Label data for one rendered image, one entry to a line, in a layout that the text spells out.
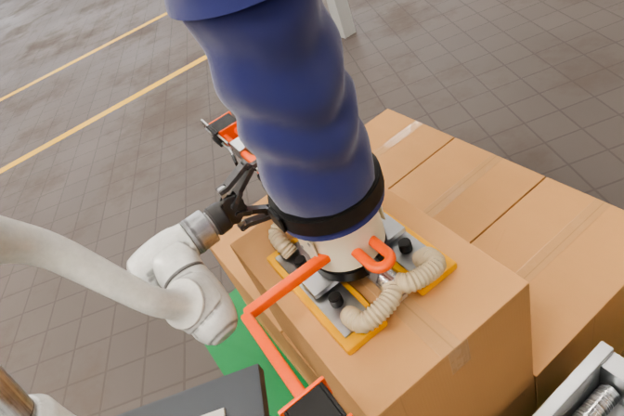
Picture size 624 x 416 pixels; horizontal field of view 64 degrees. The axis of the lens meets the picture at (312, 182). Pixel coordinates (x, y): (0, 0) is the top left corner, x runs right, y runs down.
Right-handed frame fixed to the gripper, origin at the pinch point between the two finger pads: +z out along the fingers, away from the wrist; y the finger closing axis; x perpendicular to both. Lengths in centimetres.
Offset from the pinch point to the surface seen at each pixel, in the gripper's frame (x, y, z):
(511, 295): 56, 13, 14
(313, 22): 36, -46, 3
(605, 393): 68, 52, 27
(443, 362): 55, 14, -4
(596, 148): -12, 108, 156
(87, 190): -258, 107, -57
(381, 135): -51, 53, 64
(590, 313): 54, 53, 43
